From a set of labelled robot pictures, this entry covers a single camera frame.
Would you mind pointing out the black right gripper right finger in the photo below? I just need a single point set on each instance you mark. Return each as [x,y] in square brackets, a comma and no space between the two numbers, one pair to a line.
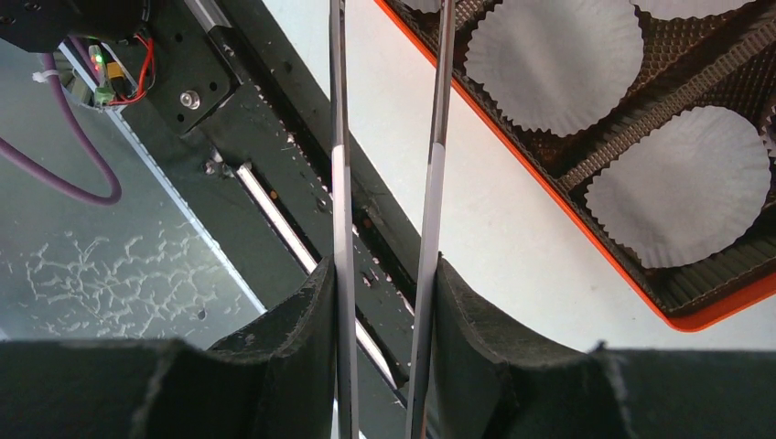
[497,378]

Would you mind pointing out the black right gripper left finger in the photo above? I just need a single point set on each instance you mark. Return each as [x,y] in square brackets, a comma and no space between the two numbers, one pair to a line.
[273,378]

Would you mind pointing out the metal tongs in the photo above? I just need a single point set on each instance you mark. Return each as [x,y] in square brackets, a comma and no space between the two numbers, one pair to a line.
[393,225]

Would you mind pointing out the orange cookie box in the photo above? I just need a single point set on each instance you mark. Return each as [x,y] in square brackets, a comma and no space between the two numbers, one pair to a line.
[725,61]

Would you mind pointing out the white paper cup liner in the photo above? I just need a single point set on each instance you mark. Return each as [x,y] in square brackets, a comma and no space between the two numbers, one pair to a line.
[685,191]
[424,6]
[685,9]
[556,66]

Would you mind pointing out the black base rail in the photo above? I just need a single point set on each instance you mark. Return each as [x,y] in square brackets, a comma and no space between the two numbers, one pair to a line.
[227,81]

